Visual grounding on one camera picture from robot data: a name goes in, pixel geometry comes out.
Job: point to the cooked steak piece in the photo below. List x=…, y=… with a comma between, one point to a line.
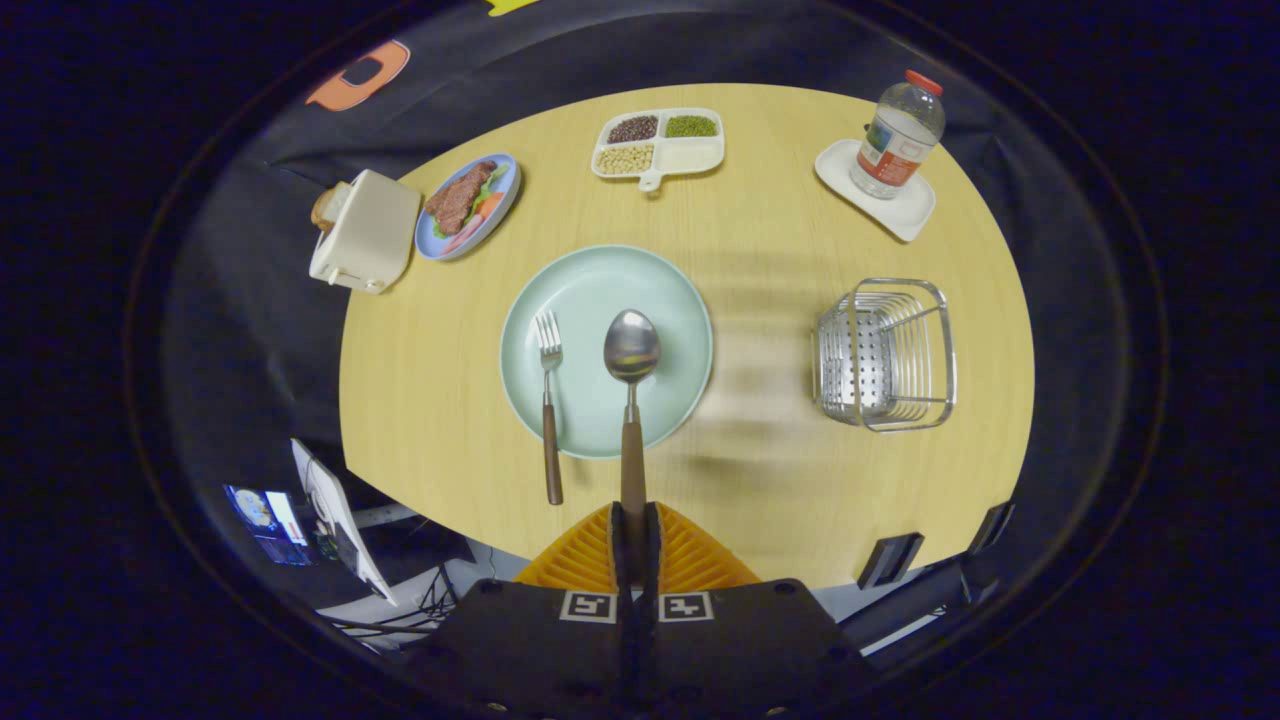
x=458, y=195

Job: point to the black rectangular block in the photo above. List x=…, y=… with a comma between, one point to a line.
x=890, y=560
x=992, y=527

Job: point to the laptop screen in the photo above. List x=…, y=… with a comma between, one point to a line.
x=265, y=520

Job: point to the pile of yellow soybeans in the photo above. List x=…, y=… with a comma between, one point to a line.
x=625, y=159

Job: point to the white board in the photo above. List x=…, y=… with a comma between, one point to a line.
x=335, y=510

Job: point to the sliced vegetable garnish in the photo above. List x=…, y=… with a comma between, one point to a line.
x=487, y=205

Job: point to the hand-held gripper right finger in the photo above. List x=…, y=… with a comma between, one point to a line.
x=652, y=560

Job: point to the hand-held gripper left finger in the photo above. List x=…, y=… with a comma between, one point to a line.
x=616, y=560

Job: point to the white square coaster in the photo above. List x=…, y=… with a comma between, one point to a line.
x=900, y=215

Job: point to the pile of red beans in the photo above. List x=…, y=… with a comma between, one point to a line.
x=633, y=129

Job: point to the pile of green beans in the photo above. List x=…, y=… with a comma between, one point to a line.
x=691, y=126

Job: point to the white divided dish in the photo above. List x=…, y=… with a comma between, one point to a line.
x=700, y=155

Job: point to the large pale green plate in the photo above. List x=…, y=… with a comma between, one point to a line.
x=600, y=280

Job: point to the cream toaster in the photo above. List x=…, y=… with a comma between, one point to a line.
x=370, y=235

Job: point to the toasted bread slice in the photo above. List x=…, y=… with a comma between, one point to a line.
x=325, y=208

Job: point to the clear red-capped water bottle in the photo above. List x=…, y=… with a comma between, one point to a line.
x=895, y=140

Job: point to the small blue plate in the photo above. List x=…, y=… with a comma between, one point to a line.
x=425, y=236

